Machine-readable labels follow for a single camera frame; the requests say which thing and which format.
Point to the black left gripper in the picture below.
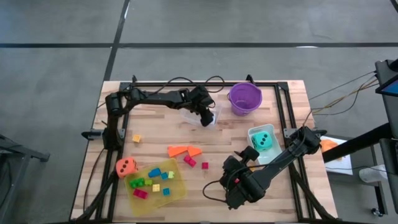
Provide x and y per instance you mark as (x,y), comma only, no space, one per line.
(199,98)

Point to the small yellow toy brick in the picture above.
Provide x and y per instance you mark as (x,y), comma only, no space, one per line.
(156,188)

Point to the small orange-yellow toy brick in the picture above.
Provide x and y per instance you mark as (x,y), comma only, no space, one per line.
(137,138)

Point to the clear plastic container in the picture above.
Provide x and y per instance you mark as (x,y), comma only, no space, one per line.
(189,116)

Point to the bright green toy brick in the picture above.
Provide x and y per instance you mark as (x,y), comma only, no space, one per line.
(136,183)

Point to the purple monster-face bucket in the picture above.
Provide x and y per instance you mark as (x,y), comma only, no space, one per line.
(245,107)

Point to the red two-stud toy brick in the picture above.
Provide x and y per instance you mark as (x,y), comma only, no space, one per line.
(189,161)

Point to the black monitor with blue screen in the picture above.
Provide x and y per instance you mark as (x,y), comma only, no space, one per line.
(387,74)

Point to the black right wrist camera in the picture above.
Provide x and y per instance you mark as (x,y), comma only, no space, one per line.
(248,153)

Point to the light blue numbered brick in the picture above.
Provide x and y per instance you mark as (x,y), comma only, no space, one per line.
(166,191)

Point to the orange foam dice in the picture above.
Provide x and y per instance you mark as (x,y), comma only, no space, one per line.
(127,167)

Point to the small red toy brick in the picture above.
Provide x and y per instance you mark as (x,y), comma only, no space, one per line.
(205,165)

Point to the orange rounded toy block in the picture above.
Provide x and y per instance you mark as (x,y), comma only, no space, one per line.
(195,152)

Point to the black metal beam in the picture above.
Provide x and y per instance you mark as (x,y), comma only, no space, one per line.
(357,144)

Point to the orange flat foam shapes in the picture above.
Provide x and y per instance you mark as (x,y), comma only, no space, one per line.
(175,151)

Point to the orange object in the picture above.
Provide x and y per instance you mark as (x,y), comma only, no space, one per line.
(329,146)

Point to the white paper sheet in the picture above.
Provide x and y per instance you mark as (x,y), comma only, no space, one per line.
(342,165)

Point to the light green toy brick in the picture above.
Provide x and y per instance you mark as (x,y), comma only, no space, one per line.
(171,175)

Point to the black aluminium rig frame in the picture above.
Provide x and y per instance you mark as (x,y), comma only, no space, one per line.
(248,84)

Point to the teal foam dice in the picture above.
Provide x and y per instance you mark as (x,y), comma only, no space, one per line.
(261,141)

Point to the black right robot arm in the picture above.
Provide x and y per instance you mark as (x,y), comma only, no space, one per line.
(280,161)

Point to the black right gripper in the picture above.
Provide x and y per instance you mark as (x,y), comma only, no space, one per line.
(231,168)

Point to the black metal stand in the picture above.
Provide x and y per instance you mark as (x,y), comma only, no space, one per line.
(18,152)

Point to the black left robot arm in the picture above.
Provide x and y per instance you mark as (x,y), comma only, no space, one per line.
(155,98)

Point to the yellow translucent plastic bin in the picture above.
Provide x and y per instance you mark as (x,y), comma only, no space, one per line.
(174,200)

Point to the light blue toy brick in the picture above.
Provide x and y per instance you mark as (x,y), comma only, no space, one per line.
(164,176)

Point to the olive green toy brick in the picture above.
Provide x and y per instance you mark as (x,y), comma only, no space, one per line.
(148,182)

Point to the white plastic bin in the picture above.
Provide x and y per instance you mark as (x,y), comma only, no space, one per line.
(265,157)

